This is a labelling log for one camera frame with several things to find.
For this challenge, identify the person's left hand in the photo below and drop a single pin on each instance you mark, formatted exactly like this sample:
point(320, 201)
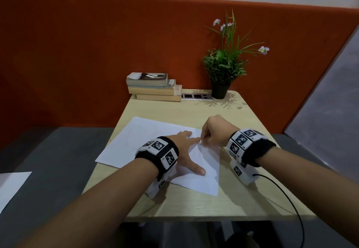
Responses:
point(183, 151)

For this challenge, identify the person's right hand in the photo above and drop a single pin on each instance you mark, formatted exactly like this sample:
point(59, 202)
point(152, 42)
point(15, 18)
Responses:
point(220, 131)

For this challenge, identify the person's right fingers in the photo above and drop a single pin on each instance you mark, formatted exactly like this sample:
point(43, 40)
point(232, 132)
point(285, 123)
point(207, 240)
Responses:
point(205, 132)

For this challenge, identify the person's left thumb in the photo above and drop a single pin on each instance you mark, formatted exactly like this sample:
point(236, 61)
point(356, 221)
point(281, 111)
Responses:
point(196, 169)

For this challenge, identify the person's right forearm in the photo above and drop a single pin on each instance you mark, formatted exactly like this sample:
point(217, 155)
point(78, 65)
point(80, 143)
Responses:
point(311, 183)

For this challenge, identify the person's left forearm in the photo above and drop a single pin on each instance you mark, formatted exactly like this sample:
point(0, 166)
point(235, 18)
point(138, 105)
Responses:
point(92, 205)

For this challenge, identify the silver table socket panel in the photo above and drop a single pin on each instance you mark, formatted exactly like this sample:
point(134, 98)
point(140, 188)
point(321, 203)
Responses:
point(196, 96)

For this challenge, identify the slim tan book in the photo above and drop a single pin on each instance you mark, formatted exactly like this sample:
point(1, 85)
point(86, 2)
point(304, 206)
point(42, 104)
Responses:
point(158, 97)

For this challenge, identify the thin pale grey book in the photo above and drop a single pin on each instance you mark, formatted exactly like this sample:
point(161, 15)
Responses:
point(171, 83)

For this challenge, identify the green flowering plant black pot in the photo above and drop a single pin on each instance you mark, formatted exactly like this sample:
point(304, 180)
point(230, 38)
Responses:
point(223, 68)

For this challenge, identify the thick tan book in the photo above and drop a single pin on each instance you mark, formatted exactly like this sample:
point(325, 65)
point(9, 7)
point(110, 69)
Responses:
point(153, 90)

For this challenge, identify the dark-cover book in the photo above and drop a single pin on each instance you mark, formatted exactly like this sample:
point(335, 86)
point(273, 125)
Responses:
point(147, 78)

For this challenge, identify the grey side panel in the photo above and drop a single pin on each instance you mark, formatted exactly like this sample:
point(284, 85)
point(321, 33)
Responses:
point(331, 121)

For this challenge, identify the orange felt partition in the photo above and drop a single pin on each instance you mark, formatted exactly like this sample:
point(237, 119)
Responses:
point(70, 59)

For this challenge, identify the small white paper sheet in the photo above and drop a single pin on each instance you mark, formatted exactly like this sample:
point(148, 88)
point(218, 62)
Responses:
point(9, 186)

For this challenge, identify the left wrist marker-tag camera band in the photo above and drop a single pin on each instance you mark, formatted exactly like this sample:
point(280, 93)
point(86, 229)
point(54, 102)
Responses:
point(161, 152)

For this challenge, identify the wrist marker-tag camera band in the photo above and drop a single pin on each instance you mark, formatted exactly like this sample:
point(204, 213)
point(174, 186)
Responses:
point(161, 152)
point(246, 144)

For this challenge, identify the right wrist marker-tag camera band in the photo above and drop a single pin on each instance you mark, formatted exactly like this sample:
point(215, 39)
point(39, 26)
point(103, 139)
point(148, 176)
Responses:
point(246, 144)

